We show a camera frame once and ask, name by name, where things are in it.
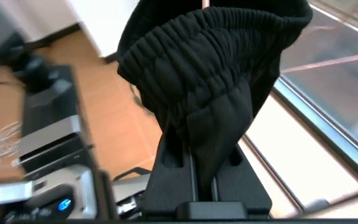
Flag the window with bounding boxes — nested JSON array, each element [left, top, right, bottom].
[[272, 0, 358, 188]]

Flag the black garment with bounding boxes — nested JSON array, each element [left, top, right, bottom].
[[116, 0, 314, 200]]

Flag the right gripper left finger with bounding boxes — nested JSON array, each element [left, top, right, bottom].
[[141, 123, 198, 218]]

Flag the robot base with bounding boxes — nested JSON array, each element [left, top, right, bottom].
[[0, 30, 152, 220]]

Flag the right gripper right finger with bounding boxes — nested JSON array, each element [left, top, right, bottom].
[[211, 144, 273, 217]]

